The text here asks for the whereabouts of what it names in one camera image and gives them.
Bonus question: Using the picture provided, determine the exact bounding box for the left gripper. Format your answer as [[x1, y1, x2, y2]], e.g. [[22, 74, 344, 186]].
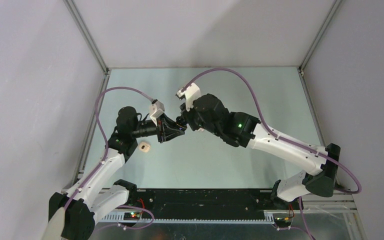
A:
[[130, 112, 185, 143]]

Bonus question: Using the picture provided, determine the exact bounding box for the black earbud charging case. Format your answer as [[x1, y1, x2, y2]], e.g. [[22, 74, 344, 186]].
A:
[[176, 116, 188, 131]]

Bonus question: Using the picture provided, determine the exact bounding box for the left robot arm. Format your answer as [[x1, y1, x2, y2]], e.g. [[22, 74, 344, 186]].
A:
[[42, 103, 187, 240]]

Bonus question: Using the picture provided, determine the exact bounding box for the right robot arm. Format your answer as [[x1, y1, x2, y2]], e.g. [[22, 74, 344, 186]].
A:
[[177, 93, 338, 209]]

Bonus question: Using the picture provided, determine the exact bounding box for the white earbud charging case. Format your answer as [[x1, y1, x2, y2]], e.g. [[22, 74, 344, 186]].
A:
[[138, 141, 151, 153]]

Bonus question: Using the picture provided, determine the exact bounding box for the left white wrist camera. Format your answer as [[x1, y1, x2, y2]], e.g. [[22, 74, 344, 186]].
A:
[[149, 99, 165, 122]]

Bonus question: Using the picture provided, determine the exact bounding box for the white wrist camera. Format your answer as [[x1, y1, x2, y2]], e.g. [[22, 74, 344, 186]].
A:
[[176, 83, 202, 112], [149, 99, 165, 122]]

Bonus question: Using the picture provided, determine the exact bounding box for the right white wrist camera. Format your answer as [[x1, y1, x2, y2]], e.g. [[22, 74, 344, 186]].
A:
[[176, 83, 202, 112]]

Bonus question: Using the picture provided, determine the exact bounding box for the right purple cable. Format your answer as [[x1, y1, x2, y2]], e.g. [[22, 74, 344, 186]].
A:
[[182, 67, 362, 195]]

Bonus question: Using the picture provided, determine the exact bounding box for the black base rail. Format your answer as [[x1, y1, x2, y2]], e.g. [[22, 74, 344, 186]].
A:
[[128, 188, 300, 221]]

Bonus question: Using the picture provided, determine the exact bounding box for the aluminium frame rail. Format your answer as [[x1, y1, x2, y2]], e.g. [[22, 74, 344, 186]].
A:
[[95, 188, 357, 223]]

